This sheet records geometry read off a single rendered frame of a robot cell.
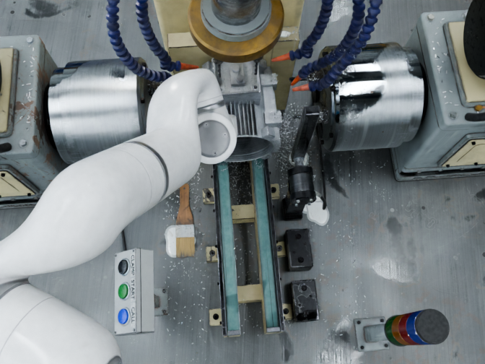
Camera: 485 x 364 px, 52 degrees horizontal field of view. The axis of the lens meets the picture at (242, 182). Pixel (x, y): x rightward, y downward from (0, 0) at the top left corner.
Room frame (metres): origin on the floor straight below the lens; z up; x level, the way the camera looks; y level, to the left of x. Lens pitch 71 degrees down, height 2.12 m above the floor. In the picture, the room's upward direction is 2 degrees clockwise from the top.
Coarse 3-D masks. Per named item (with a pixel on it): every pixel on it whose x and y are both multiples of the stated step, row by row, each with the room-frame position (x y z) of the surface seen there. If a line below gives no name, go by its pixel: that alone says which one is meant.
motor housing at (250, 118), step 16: (272, 96) 0.57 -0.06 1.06; (240, 112) 0.51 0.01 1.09; (256, 112) 0.52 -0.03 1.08; (240, 128) 0.46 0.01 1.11; (256, 128) 0.47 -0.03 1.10; (240, 144) 0.50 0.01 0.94; (256, 144) 0.49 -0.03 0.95; (272, 144) 0.46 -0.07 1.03; (224, 160) 0.45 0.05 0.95; (240, 160) 0.45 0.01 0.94
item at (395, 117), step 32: (352, 64) 0.60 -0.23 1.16; (384, 64) 0.60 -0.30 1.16; (416, 64) 0.61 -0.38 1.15; (320, 96) 0.60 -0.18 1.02; (352, 96) 0.53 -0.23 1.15; (384, 96) 0.53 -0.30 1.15; (416, 96) 0.54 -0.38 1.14; (320, 128) 0.53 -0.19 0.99; (352, 128) 0.48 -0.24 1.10; (384, 128) 0.48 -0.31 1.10; (416, 128) 0.49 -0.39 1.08
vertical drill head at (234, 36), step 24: (192, 0) 0.62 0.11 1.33; (216, 0) 0.56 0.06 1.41; (240, 0) 0.55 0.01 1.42; (264, 0) 0.61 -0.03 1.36; (192, 24) 0.57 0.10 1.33; (216, 24) 0.55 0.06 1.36; (240, 24) 0.55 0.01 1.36; (264, 24) 0.56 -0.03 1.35; (216, 48) 0.52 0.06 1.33; (240, 48) 0.52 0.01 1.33; (264, 48) 0.52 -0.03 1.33
